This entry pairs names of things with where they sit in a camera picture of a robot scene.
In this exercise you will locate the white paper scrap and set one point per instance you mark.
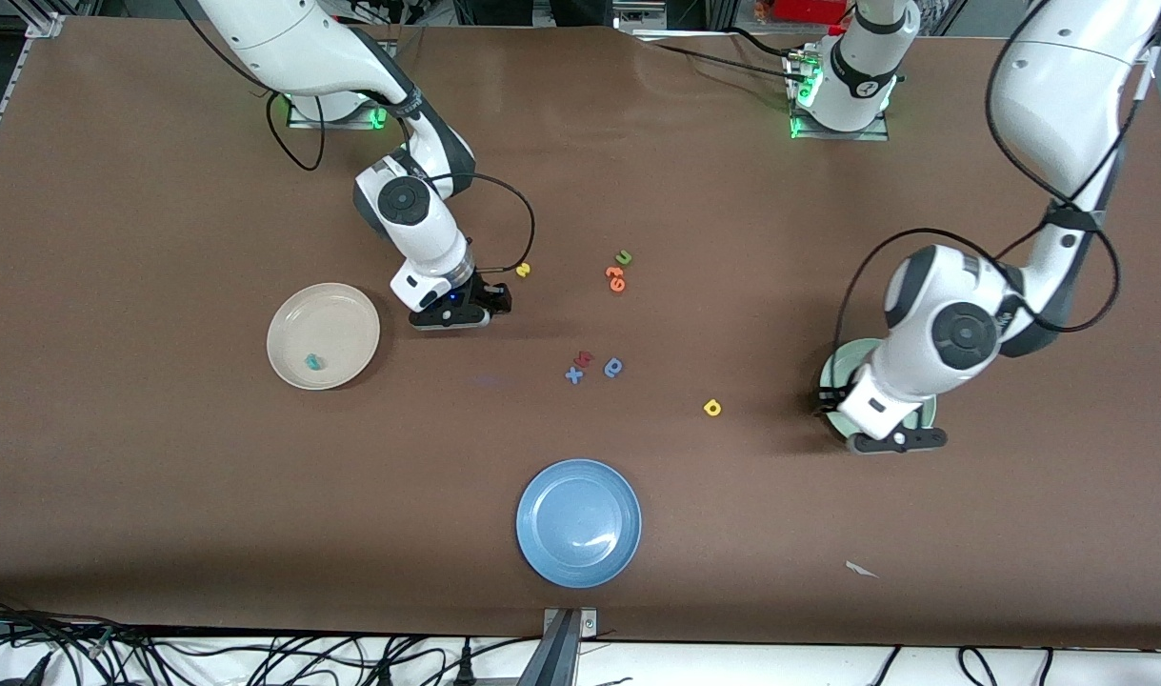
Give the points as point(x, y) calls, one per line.
point(861, 570)

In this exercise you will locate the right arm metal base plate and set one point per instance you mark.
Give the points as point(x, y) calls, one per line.
point(299, 122)

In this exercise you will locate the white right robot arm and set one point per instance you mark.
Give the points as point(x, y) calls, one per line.
point(285, 38)

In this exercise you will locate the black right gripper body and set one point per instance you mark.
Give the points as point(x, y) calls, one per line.
point(486, 294)

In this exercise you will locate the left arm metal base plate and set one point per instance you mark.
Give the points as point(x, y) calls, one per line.
point(847, 135)

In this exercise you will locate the silver table edge bracket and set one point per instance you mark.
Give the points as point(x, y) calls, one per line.
point(588, 624)

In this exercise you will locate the blue round plate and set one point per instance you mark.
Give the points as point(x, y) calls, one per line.
point(578, 524)

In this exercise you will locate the beige round plate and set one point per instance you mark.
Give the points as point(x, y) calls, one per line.
point(337, 324)

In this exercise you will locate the aluminium frame profile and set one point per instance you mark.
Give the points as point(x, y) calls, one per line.
point(1137, 43)
point(45, 27)

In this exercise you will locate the pale green round plate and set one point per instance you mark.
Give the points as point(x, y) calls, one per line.
point(847, 362)

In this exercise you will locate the red foam letter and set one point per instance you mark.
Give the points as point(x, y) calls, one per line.
point(583, 359)

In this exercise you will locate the grey aluminium profile beam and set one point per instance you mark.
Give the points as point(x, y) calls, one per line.
point(553, 657)

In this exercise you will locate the blue foam letter a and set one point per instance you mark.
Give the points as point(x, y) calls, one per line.
point(619, 373)

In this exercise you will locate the red box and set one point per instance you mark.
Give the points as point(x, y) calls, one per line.
point(809, 10)

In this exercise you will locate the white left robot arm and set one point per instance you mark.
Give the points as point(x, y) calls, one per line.
point(1066, 76)

